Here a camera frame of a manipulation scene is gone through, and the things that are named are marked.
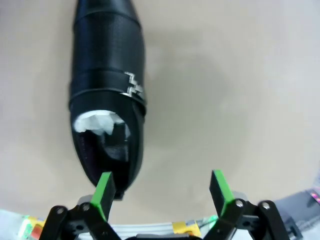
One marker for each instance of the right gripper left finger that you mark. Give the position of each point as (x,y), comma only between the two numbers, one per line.
(102,200)

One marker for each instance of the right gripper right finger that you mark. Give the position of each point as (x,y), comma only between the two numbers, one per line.
(222,197)

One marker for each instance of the white paper shoe stuffing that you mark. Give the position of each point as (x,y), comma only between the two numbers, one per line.
(95,122)

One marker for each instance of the black leather dress shoe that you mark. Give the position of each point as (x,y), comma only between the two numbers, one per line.
(107,50)

